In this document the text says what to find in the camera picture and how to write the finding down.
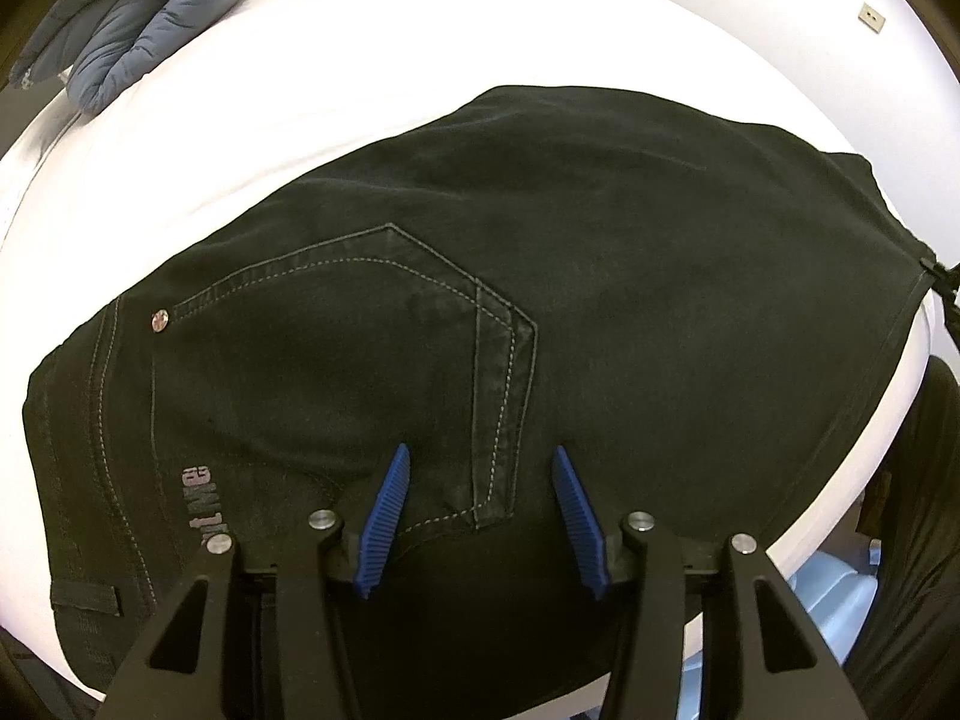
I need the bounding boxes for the black denim pants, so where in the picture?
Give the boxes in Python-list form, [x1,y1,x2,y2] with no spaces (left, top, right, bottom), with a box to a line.
[23,86,935,718]

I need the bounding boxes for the light blue plastic container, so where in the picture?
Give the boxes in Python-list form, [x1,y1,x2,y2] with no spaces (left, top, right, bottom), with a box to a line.
[677,541,877,718]

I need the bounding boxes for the person's dark trouser leg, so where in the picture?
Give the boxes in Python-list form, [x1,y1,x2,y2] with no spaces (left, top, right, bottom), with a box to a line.
[844,358,958,718]

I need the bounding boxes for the blue-grey puffer jacket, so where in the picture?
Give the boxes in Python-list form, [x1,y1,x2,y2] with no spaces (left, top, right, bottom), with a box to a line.
[5,0,239,115]

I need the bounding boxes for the beige wall socket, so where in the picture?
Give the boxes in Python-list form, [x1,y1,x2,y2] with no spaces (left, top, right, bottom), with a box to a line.
[857,4,885,32]

